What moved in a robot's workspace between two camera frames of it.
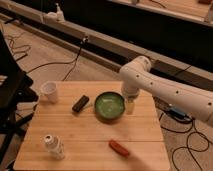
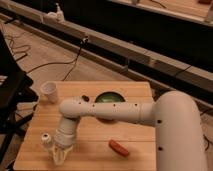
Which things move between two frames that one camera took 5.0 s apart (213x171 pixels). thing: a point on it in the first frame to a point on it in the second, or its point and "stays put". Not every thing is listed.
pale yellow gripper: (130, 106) to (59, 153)
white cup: (49, 89) stays put
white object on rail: (52, 17) stays put
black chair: (14, 95) stays put
